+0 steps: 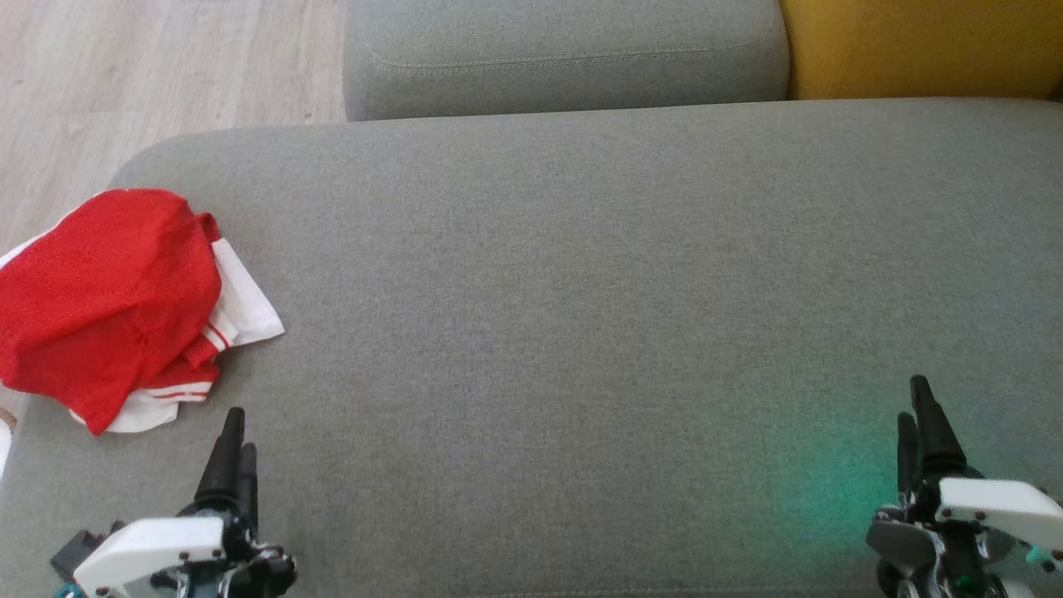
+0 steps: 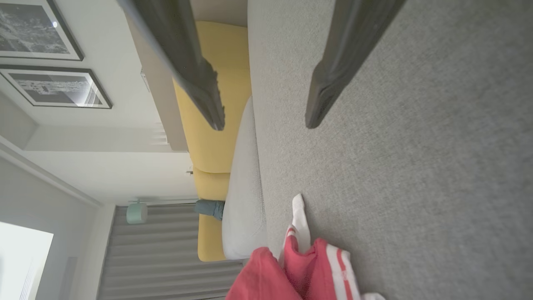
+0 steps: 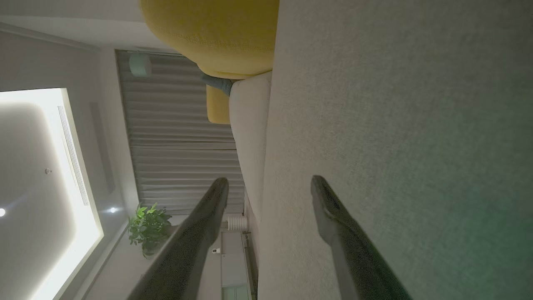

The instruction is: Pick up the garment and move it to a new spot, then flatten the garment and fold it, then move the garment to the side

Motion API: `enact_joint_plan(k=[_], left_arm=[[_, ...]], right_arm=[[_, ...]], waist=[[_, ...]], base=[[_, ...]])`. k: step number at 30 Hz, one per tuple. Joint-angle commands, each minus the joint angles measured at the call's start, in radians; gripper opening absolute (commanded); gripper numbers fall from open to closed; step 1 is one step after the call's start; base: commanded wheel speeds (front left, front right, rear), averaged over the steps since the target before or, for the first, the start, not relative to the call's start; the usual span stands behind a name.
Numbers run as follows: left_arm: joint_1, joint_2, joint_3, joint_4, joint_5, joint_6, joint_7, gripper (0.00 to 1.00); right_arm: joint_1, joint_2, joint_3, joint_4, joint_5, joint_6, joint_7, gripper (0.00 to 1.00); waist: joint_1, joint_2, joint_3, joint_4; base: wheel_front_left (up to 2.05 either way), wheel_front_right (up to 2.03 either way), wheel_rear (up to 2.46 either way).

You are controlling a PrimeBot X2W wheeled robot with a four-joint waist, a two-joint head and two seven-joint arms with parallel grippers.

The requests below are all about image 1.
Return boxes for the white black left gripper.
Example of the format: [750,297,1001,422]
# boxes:
[73,407,297,598]

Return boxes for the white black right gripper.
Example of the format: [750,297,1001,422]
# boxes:
[866,375,1063,598]

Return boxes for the red shorts with white stripe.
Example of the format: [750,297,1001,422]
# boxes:
[0,188,223,436]

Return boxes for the small white object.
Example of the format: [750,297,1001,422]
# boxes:
[0,407,17,483]

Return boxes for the large grey sofa cushion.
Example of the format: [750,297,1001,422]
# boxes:
[0,98,1063,598]

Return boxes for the yellow sofa back cushion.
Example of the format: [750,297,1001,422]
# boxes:
[779,0,1063,102]

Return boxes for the small grey sofa seat cushion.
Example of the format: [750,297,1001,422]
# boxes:
[343,0,790,123]

